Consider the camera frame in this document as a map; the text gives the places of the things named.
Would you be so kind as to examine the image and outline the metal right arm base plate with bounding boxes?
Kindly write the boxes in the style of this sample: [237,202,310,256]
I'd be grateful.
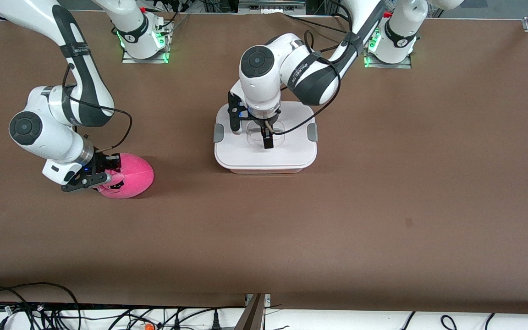
[121,18,173,64]

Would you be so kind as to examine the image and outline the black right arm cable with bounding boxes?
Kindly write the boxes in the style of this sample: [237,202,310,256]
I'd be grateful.
[62,64,133,154]

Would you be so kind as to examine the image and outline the long black base cable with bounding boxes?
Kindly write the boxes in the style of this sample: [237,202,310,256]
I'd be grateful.
[284,13,352,35]

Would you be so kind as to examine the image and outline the aluminium profile beam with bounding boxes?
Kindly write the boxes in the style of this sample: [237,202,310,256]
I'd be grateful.
[234,293,272,330]

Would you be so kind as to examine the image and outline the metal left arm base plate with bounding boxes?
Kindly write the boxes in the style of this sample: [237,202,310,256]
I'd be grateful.
[363,27,413,70]

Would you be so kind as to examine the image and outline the grey network device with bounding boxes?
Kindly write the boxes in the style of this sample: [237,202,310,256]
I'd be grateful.
[238,0,307,14]

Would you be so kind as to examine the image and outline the translucent plastic box base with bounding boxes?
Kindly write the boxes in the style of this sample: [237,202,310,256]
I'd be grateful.
[220,163,311,175]

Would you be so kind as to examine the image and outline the brown table cover sheet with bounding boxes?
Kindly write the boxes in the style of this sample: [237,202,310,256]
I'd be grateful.
[0,9,528,316]

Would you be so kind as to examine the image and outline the pink plush toy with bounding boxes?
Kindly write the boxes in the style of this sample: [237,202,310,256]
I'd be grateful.
[95,153,154,199]

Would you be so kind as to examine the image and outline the black cable with plug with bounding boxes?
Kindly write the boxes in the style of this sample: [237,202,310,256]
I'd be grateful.
[108,305,246,330]

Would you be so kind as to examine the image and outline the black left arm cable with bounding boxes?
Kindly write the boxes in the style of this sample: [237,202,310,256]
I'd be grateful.
[264,29,377,136]

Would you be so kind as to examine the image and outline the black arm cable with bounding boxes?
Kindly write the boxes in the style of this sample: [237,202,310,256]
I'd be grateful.
[62,64,133,154]
[264,29,377,136]

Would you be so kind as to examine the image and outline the black looped cable bundle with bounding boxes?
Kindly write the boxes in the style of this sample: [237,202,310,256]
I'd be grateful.
[0,282,109,330]

